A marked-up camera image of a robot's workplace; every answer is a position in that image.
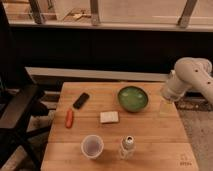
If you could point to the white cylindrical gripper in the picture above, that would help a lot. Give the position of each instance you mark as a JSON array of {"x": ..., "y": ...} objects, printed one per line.
[{"x": 173, "y": 90}]

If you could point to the clear plastic bottle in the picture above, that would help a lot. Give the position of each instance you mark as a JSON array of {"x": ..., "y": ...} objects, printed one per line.
[{"x": 127, "y": 147}]

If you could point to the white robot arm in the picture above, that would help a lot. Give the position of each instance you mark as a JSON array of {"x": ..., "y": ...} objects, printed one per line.
[{"x": 189, "y": 73}]

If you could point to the green bowl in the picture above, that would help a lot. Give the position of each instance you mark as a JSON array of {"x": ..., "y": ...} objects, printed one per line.
[{"x": 132, "y": 98}]

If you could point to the white sponge block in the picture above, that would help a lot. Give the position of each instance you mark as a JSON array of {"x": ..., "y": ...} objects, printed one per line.
[{"x": 109, "y": 117}]

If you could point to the black rectangular device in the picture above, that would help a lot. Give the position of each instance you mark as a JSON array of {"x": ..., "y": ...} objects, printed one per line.
[{"x": 81, "y": 101}]

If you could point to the clear plastic cup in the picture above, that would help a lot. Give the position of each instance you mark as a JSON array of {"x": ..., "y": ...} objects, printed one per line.
[{"x": 92, "y": 146}]

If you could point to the orange red marker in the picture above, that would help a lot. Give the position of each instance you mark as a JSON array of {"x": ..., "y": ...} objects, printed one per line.
[{"x": 69, "y": 118}]

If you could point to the black chair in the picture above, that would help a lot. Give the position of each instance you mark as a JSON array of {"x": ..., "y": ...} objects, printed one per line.
[{"x": 19, "y": 99}]

